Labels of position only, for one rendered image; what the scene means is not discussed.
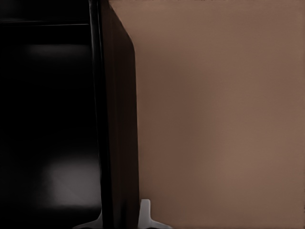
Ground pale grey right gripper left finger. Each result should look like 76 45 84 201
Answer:
72 210 103 229

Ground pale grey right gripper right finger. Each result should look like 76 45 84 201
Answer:
138 198 173 229

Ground black tray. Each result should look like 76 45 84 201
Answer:
0 0 141 229

